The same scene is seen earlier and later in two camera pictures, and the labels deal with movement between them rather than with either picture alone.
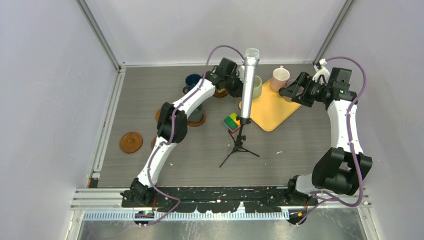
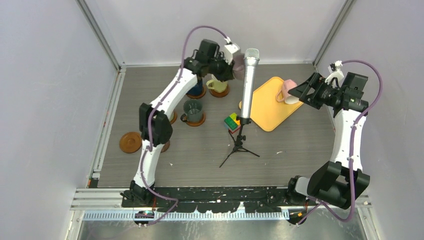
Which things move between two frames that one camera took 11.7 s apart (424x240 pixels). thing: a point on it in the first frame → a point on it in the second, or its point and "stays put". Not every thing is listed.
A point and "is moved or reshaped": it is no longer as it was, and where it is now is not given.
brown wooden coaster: (220, 95) stays put
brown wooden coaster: (197, 123) stays put
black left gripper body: (233, 85) → (219, 67)
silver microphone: (252, 58) stays put
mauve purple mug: (287, 83) → (238, 70)
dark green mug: (197, 115) stays put
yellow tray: (271, 111) stays put
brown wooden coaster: (130, 142) stays put
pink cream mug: (279, 79) is moved or reshaped
